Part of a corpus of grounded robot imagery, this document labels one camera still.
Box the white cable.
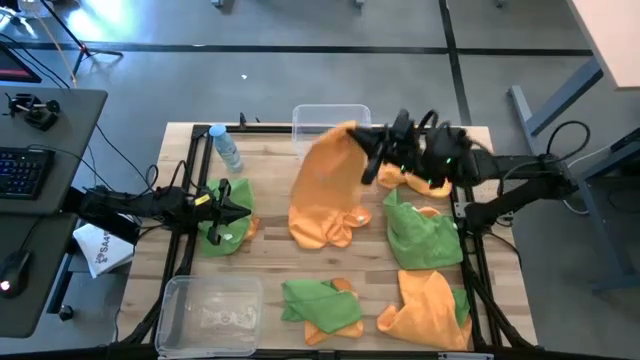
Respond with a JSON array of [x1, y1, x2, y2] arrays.
[[562, 147, 619, 216]]

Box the clear plastic bin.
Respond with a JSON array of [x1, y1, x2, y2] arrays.
[[291, 103, 373, 161], [154, 274, 265, 359]]

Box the orange cable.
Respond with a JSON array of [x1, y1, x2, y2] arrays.
[[29, 0, 79, 89]]

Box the black aluminium table frame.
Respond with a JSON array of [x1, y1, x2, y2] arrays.
[[119, 123, 536, 360]]

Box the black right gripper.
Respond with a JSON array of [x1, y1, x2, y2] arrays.
[[346, 124, 432, 185]]

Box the blue-grey table frame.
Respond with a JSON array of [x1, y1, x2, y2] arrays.
[[552, 127, 640, 292]]

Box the black floor cable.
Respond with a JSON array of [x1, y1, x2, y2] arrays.
[[94, 124, 159, 194]]

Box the black backlit keyboard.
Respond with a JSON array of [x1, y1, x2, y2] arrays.
[[0, 147, 56, 201]]

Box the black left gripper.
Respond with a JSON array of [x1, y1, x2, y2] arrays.
[[185, 178, 253, 247]]

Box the blue-grey table leg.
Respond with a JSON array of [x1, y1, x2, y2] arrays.
[[508, 56, 605, 182]]

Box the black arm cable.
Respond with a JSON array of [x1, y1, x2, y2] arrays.
[[547, 119, 591, 164]]

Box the pale blue spray bottle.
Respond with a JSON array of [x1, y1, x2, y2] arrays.
[[208, 123, 245, 175]]

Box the black desk clamp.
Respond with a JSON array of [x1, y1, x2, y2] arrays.
[[3, 92, 62, 132]]

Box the black tripod stand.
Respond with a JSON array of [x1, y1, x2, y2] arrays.
[[38, 0, 125, 77]]

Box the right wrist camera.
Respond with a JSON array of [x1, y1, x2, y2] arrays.
[[392, 108, 415, 146]]

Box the black computer mouse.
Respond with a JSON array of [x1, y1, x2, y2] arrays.
[[0, 249, 32, 300]]

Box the dark monitor screen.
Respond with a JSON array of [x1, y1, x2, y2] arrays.
[[0, 42, 43, 84]]

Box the pale table top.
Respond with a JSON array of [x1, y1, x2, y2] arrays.
[[567, 0, 640, 92]]

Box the grey desk top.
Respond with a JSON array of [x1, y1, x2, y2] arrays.
[[0, 213, 80, 339], [0, 85, 109, 217]]

